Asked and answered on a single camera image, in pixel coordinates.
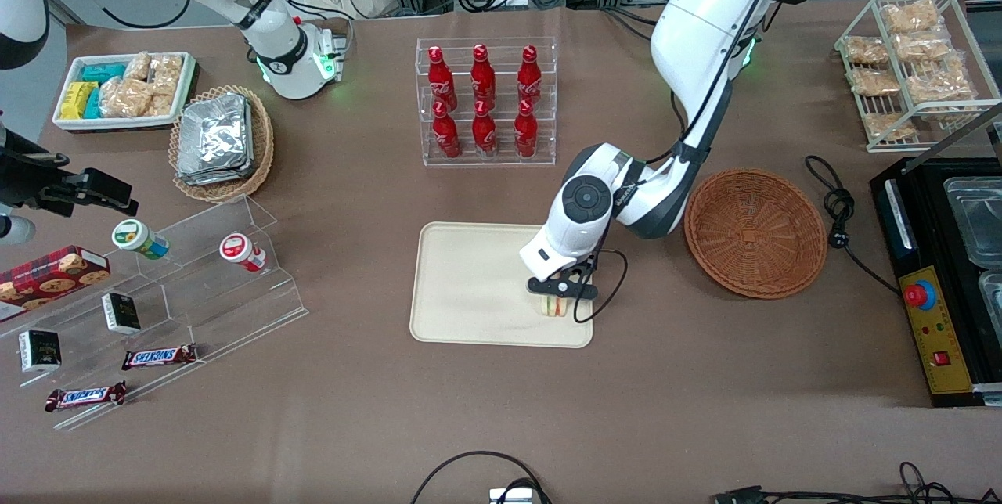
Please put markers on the cream plastic tray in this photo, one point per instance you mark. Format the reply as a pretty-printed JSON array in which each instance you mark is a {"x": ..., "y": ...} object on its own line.
[{"x": 470, "y": 285}]

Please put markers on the clear acrylic step display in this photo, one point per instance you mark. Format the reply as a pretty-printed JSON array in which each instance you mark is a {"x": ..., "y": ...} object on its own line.
[{"x": 235, "y": 308}]

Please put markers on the round brown wicker basket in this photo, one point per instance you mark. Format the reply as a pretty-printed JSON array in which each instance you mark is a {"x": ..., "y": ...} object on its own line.
[{"x": 755, "y": 234}]

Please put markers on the clear bag of rice crackers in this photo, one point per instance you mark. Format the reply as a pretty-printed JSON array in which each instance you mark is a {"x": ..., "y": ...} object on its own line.
[
  {"x": 167, "y": 68},
  {"x": 124, "y": 98},
  {"x": 161, "y": 97},
  {"x": 138, "y": 66}
]

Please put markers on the clear acrylic bottle rack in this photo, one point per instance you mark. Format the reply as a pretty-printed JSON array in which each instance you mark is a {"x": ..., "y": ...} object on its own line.
[{"x": 505, "y": 160}]

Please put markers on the red emergency stop button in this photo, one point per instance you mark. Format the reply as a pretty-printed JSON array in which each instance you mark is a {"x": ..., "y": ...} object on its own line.
[{"x": 920, "y": 295}]

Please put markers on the red tartan cookie box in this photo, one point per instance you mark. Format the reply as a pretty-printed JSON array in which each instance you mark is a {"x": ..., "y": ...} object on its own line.
[{"x": 47, "y": 281}]

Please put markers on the red cola bottle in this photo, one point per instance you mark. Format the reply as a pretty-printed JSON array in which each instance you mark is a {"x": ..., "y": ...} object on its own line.
[
  {"x": 526, "y": 134},
  {"x": 483, "y": 75},
  {"x": 446, "y": 136},
  {"x": 441, "y": 77},
  {"x": 530, "y": 75},
  {"x": 484, "y": 134}
]

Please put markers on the Snickers chocolate bar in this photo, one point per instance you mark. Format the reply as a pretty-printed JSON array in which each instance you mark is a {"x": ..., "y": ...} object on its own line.
[
  {"x": 84, "y": 397},
  {"x": 159, "y": 357}
]

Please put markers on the green lid white jar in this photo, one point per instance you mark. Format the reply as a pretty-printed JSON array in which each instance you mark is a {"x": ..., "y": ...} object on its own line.
[{"x": 133, "y": 235}]

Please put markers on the grey metal bar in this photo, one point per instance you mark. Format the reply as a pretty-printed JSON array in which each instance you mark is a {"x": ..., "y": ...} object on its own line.
[{"x": 963, "y": 128}]

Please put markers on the small silver device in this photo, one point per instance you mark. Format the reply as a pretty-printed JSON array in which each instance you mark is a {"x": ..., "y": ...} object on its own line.
[{"x": 513, "y": 496}]

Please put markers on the clear bag of fried snacks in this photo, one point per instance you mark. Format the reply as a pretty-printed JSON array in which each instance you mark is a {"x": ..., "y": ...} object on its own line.
[
  {"x": 910, "y": 16},
  {"x": 924, "y": 46},
  {"x": 939, "y": 83},
  {"x": 891, "y": 127},
  {"x": 865, "y": 50},
  {"x": 873, "y": 81}
]

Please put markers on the triangle sandwich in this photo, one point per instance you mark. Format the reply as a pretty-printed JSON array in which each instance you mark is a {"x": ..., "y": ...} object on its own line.
[{"x": 554, "y": 307}]

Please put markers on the oval light wicker basket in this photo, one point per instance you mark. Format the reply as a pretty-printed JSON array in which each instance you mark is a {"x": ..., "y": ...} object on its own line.
[{"x": 262, "y": 144}]

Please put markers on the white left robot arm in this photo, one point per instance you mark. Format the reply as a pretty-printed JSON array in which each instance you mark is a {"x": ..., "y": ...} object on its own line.
[{"x": 704, "y": 19}]

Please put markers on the brown table covering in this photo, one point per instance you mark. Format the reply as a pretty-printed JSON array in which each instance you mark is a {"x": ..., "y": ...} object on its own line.
[{"x": 704, "y": 410}]

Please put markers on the red lid white jar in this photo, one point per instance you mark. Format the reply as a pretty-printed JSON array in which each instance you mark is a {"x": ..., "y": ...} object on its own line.
[{"x": 236, "y": 247}]

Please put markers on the yellow snack pack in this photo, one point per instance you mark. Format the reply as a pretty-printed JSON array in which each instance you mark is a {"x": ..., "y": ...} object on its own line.
[{"x": 76, "y": 101}]

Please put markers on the white rectangular snack tray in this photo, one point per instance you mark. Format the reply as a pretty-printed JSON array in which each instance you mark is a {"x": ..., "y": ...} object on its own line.
[{"x": 125, "y": 123}]

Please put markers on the teal snack pack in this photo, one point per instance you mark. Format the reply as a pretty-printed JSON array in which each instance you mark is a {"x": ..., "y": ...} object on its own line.
[
  {"x": 103, "y": 72},
  {"x": 93, "y": 105}
]

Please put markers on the clear plastic container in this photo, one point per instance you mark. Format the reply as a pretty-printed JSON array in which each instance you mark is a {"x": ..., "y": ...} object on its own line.
[
  {"x": 978, "y": 222},
  {"x": 992, "y": 296}
]

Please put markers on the silver foil pack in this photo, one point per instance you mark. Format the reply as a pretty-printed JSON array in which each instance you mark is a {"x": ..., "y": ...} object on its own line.
[
  {"x": 213, "y": 132},
  {"x": 215, "y": 179}
]

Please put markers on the black machine with yellow panel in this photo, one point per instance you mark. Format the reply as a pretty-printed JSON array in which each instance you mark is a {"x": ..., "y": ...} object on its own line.
[{"x": 939, "y": 379}]

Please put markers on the small dark tea box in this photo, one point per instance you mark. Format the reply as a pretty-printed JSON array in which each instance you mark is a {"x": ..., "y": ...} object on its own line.
[
  {"x": 39, "y": 351},
  {"x": 121, "y": 314}
]

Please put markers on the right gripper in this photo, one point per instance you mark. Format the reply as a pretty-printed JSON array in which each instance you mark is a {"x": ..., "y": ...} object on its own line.
[{"x": 30, "y": 179}]

